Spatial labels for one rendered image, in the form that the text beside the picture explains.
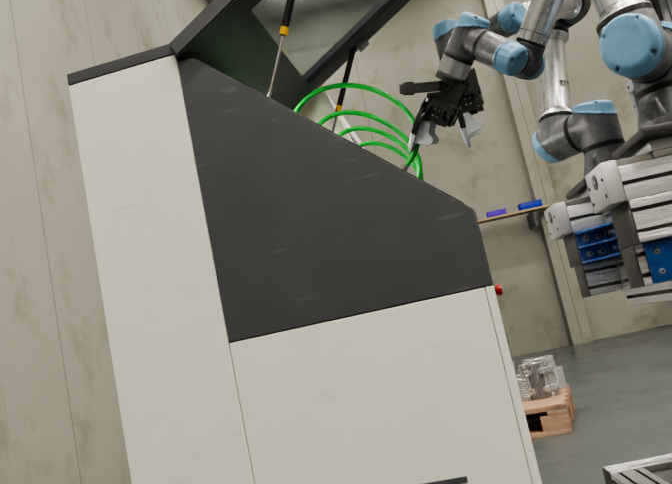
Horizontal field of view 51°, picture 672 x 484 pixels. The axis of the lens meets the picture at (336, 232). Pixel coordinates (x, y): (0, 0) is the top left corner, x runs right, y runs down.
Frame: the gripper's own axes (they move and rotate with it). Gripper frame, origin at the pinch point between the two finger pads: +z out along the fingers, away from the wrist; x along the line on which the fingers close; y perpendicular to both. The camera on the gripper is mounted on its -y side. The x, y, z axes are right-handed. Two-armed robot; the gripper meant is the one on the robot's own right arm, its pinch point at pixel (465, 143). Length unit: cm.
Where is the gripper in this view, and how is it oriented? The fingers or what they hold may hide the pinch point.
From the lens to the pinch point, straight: 201.5
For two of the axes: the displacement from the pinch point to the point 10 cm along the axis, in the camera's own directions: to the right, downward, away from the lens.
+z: 2.0, 9.7, -1.5
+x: 2.0, 1.1, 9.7
